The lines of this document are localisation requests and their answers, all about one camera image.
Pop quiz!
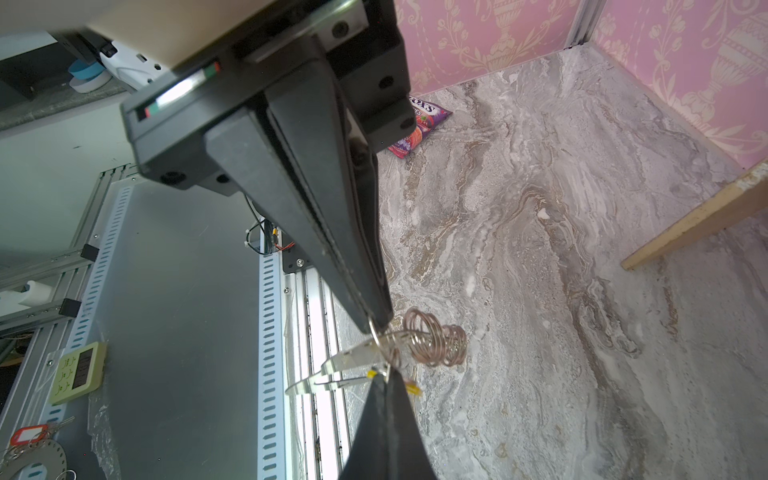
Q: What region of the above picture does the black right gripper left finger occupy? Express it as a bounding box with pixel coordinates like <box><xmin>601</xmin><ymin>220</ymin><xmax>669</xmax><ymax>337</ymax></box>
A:
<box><xmin>339</xmin><ymin>376</ymin><xmax>388</xmax><ymax>480</ymax></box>

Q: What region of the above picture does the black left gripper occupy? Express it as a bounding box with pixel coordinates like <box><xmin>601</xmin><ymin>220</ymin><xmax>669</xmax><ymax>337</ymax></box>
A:
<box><xmin>121</xmin><ymin>1</ymin><xmax>416</xmax><ymax>333</ymax></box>

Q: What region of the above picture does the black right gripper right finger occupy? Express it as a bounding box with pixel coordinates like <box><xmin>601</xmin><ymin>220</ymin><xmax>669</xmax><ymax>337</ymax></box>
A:
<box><xmin>386</xmin><ymin>371</ymin><xmax>437</xmax><ymax>480</ymax></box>

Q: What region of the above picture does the key with yellow tag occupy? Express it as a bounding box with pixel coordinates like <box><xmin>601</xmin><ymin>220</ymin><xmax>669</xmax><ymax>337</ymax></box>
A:
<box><xmin>365</xmin><ymin>368</ymin><xmax>422</xmax><ymax>397</ymax></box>

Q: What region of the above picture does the silver metal keyring bottle opener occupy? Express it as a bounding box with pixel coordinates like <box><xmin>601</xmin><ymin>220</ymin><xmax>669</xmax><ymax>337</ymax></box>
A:
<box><xmin>286</xmin><ymin>308</ymin><xmax>469</xmax><ymax>396</ymax></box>

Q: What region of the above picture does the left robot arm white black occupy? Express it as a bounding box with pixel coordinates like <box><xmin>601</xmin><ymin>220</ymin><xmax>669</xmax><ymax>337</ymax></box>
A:
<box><xmin>93</xmin><ymin>1</ymin><xmax>416</xmax><ymax>333</ymax></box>

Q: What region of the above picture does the purple Fox's candy bag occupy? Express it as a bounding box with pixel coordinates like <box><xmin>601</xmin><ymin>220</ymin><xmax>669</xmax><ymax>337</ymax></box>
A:
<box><xmin>388</xmin><ymin>96</ymin><xmax>453</xmax><ymax>159</ymax></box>

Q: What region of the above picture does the red key tag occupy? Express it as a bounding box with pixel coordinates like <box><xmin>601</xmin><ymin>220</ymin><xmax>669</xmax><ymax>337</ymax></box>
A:
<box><xmin>9</xmin><ymin>424</ymin><xmax>49</xmax><ymax>448</ymax></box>

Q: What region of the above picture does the wooden two-tier shelf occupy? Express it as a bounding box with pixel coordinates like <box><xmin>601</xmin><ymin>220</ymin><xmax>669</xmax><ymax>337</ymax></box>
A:
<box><xmin>621</xmin><ymin>159</ymin><xmax>767</xmax><ymax>270</ymax></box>

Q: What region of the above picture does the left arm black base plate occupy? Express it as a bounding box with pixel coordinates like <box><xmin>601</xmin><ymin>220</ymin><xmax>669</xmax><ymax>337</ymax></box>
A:
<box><xmin>244</xmin><ymin>220</ymin><xmax>314</xmax><ymax>274</ymax></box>

